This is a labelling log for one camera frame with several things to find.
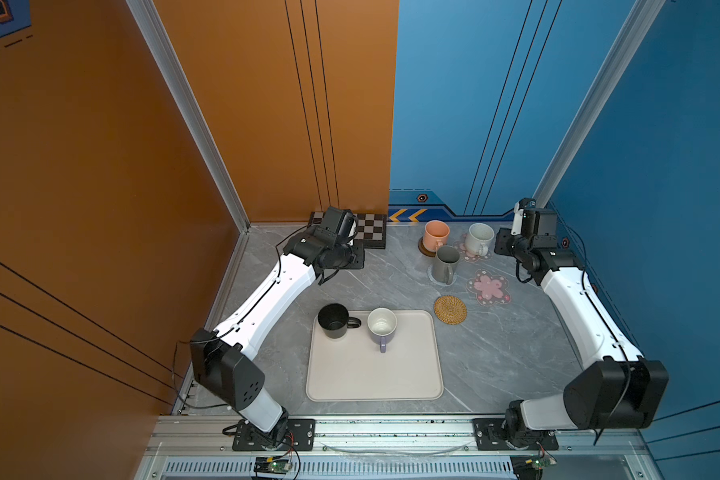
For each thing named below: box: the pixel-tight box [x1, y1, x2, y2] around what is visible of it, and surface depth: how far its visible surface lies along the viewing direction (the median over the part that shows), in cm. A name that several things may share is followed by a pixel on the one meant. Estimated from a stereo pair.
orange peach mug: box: [423, 220, 450, 252], surface depth 108 cm
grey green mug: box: [433, 245, 461, 285], surface depth 98 cm
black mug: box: [318, 303, 362, 339], surface depth 87 cm
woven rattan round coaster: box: [433, 294, 468, 325], surface depth 98 cm
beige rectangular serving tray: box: [306, 310, 443, 402], surface depth 88 cm
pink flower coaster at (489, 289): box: [466, 269, 511, 306], surface depth 102 cm
